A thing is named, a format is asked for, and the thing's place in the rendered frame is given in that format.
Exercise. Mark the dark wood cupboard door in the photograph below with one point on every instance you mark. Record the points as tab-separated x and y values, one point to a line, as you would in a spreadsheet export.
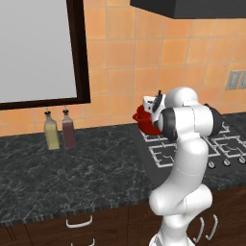
230	217
141	224
12	237

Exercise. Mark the silver hob knob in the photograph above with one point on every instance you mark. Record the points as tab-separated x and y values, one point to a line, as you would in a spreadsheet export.
242	160
226	162
210	164

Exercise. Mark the black hob with white grates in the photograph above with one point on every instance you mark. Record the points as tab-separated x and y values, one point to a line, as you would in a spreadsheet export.
153	150

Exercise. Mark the black range hood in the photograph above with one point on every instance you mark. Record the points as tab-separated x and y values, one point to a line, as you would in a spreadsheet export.
192	8

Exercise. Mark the dark wood drawer front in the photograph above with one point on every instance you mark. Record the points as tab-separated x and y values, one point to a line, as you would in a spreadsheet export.
109	240
105	221

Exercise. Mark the dark-framed window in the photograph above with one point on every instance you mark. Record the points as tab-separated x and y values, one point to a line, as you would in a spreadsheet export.
35	48

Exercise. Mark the dark red vinegar bottle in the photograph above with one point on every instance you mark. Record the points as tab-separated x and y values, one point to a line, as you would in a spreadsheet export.
68	134

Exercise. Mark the yellow oil bottle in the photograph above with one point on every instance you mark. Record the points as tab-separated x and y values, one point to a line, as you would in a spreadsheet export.
52	136

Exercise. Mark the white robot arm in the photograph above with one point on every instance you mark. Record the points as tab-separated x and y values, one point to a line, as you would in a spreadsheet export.
189	150

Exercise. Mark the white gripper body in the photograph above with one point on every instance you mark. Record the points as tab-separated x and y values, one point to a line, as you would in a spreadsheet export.
147	103

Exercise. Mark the grey wall socket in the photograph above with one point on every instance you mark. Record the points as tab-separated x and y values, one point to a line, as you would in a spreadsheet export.
243	80
233	80

